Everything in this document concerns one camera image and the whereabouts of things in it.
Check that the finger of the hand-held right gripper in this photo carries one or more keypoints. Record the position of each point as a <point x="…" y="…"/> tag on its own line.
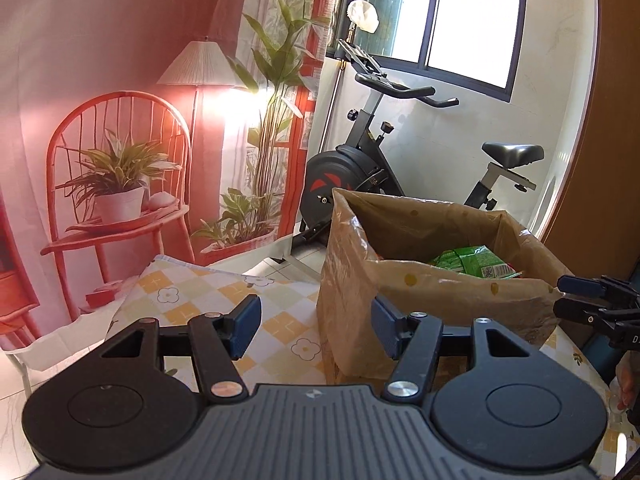
<point x="582" y="315"/>
<point x="580" y="286"/>

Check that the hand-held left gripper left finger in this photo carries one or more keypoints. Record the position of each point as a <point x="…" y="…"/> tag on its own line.
<point x="247" y="327"/>

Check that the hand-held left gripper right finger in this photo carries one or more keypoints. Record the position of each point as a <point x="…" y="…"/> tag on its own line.
<point x="387" y="325"/>

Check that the plastic-lined cardboard box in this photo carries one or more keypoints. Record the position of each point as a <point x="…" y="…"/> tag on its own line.
<point x="450" y="300"/>

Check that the green snack packet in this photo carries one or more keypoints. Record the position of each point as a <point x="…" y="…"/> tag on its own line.
<point x="470" y="262"/>

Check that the person's right hand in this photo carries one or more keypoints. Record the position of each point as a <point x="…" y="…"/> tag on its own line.
<point x="627" y="380"/>

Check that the floral checkered tablecloth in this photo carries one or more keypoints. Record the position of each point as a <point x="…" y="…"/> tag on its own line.
<point x="200" y="295"/>

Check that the wooden board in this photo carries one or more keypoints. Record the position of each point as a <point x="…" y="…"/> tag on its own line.
<point x="610" y="135"/>

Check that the black exercise bike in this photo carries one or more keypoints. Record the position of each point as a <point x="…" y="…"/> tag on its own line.
<point x="350" y="170"/>

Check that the dark framed window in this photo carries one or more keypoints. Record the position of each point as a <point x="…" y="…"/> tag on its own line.
<point x="470" y="20"/>

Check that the floor stand with white cover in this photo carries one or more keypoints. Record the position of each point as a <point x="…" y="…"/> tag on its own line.
<point x="362" y="15"/>

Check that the printed wall backdrop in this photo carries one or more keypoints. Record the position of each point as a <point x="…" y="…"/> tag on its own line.
<point x="125" y="85"/>

